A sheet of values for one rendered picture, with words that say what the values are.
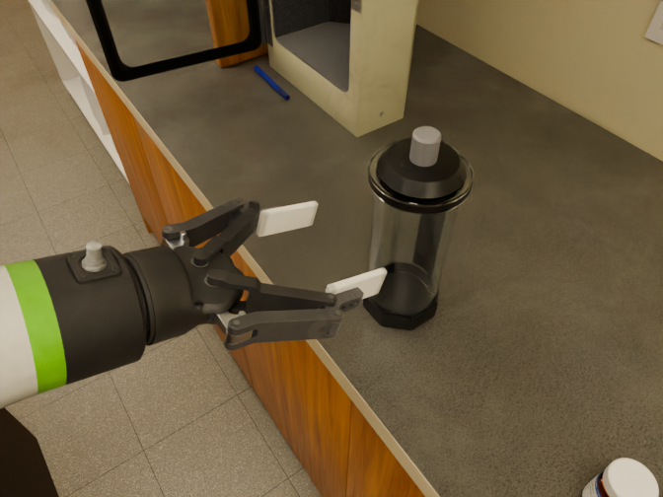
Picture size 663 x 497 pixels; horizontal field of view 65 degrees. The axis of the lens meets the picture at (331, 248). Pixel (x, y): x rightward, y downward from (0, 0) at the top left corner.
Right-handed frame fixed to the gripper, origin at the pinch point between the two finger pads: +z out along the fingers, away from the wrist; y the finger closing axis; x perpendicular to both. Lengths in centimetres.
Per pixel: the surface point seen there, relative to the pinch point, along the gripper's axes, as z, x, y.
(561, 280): 36.1, 6.9, -10.6
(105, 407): 0, 118, 69
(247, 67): 30, 9, 67
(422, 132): 7.8, -12.2, 0.5
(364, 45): 28.7, -8.7, 32.8
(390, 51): 34.7, -8.0, 32.7
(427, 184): 7.0, -8.5, -3.0
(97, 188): 31, 108, 171
